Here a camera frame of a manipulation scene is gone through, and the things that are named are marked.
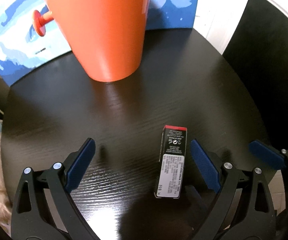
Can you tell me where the white door frame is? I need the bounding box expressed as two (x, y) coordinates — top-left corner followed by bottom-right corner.
(193, 0), (288, 55)

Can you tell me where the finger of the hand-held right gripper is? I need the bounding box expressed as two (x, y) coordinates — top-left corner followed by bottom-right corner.
(249, 140), (288, 201)

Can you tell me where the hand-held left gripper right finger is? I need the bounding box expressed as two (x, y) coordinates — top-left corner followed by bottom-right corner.
(190, 139), (276, 240)

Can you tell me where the black box with red end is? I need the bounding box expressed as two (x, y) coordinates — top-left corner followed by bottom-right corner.
(154, 124), (188, 200)

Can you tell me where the blue whale painting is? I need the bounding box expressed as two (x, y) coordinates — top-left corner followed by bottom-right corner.
(0, 0), (200, 85)

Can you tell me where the orange plastic bucket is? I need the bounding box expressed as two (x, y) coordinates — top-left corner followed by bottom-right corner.
(32, 0), (151, 82)

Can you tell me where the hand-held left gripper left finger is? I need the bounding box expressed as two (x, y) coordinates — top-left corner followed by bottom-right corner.
(11, 138), (99, 240)

